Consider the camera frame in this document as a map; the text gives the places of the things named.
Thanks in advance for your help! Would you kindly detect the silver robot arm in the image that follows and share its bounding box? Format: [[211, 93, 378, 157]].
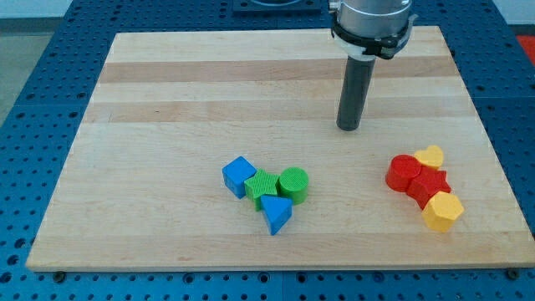
[[331, 0, 418, 62]]

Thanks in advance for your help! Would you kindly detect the yellow heart block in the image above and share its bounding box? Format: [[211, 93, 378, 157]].
[[414, 145, 444, 170]]

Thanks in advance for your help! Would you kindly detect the green star block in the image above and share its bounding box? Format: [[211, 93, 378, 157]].
[[244, 169, 279, 212]]

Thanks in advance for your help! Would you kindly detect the blue cube block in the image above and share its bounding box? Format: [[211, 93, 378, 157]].
[[222, 156, 257, 199]]

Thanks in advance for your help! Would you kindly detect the green cylinder block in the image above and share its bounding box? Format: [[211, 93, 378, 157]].
[[278, 167, 309, 205]]

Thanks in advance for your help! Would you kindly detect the wooden board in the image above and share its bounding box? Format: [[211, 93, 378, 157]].
[[26, 26, 534, 272]]

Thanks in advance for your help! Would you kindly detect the blue triangle block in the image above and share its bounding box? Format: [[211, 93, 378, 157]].
[[260, 195, 293, 236]]

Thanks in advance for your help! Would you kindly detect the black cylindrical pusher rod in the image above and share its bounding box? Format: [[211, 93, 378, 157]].
[[336, 57, 375, 131]]

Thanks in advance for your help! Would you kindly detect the red cylinder block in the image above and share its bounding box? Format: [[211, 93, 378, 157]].
[[385, 154, 422, 192]]

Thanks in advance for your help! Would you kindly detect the red star block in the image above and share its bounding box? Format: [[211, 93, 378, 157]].
[[406, 166, 451, 210]]

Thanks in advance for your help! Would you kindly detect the yellow hexagon block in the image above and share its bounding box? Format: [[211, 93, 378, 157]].
[[421, 191, 464, 232]]

